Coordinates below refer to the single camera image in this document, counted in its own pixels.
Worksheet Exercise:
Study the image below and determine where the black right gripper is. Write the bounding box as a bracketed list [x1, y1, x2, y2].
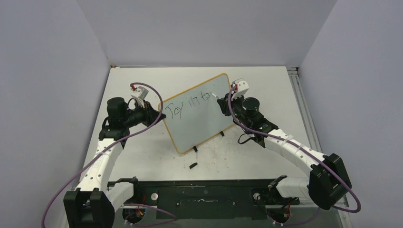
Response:
[218, 91, 251, 129]

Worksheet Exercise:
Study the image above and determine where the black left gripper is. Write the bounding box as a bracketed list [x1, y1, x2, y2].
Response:
[123, 100, 166, 128]

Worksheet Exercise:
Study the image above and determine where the yellow framed whiteboard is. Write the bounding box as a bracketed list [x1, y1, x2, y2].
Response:
[158, 73, 233, 154]

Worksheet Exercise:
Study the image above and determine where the black marker cap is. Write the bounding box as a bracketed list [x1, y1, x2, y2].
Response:
[189, 162, 198, 169]

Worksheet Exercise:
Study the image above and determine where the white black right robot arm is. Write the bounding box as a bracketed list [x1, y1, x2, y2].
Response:
[216, 96, 352, 210]

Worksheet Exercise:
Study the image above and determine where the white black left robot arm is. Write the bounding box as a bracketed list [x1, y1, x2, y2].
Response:
[63, 97, 166, 228]

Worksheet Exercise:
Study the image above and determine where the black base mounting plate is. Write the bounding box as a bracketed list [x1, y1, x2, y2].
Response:
[107, 178, 300, 223]

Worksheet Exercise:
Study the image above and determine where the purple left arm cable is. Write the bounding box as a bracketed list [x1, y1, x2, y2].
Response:
[41, 82, 178, 228]

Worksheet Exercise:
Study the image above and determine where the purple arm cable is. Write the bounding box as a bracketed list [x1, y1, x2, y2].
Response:
[41, 82, 178, 228]
[227, 88, 362, 227]

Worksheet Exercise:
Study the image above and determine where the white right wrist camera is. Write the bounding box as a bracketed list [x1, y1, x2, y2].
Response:
[231, 78, 249, 100]

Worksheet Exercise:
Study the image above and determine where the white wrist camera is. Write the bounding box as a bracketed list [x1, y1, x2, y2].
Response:
[131, 85, 149, 108]
[231, 78, 249, 100]

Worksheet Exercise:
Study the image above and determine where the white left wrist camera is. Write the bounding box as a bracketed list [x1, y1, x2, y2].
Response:
[131, 85, 149, 108]

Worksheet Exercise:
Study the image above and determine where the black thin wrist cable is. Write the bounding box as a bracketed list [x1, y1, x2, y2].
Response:
[237, 133, 256, 145]

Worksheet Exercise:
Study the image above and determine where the aluminium right side rail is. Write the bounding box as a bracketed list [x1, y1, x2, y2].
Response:
[286, 67, 323, 152]

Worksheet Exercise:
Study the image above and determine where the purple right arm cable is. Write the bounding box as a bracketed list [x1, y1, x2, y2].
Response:
[227, 88, 362, 227]

